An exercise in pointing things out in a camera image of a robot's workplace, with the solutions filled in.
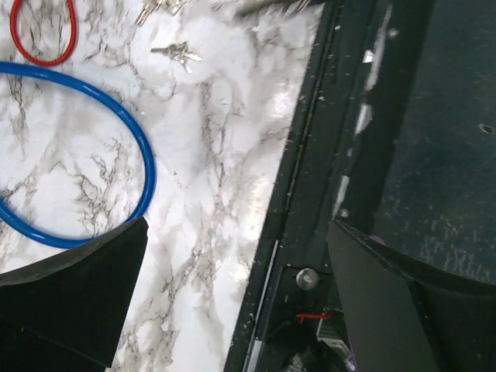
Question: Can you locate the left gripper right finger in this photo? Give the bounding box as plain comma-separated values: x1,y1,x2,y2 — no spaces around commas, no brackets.
327,222,495,371

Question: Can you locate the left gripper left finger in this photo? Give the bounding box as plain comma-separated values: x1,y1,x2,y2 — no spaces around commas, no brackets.
1,217,148,371

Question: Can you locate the blue cable lock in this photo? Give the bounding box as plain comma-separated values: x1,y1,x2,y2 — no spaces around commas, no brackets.
1,61,157,250

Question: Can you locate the silver key bunch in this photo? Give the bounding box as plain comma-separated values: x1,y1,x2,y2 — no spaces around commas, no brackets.
150,41,203,74
135,0,191,27

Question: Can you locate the red cable lock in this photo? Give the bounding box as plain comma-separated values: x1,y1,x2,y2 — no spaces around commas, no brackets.
9,0,78,67

